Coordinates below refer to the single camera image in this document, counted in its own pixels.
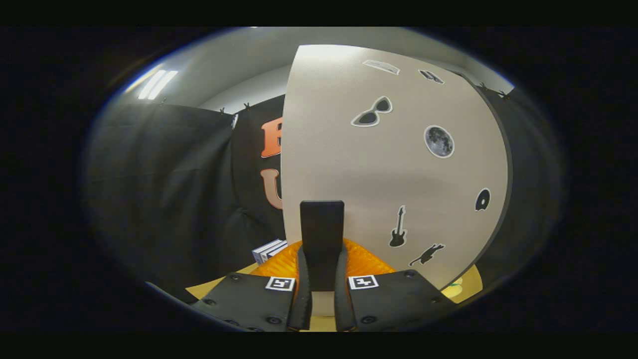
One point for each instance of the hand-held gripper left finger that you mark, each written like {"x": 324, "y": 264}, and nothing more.
{"x": 301, "y": 299}

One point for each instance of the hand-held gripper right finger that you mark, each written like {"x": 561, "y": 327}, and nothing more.
{"x": 343, "y": 299}

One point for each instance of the white cabinet door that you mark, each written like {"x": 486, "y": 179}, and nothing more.
{"x": 398, "y": 169}

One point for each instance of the black backdrop cloth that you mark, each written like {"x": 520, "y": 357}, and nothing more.
{"x": 164, "y": 189}

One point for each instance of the ceiling strip light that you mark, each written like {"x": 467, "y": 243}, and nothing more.
{"x": 157, "y": 85}

